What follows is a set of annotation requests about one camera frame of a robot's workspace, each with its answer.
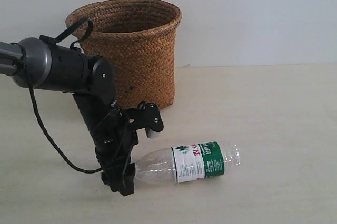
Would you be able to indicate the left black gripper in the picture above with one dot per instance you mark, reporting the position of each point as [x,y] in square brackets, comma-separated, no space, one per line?
[114,141]

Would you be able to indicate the clear plastic bottle green label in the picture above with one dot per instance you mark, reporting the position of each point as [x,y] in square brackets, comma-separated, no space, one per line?
[185,163]

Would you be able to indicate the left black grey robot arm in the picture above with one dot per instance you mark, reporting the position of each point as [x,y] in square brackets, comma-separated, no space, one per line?
[41,63]

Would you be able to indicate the brown woven wicker basket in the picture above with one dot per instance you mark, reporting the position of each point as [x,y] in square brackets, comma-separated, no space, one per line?
[138,38]

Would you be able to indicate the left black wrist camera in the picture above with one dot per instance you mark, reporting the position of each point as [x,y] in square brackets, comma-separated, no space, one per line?
[145,116]

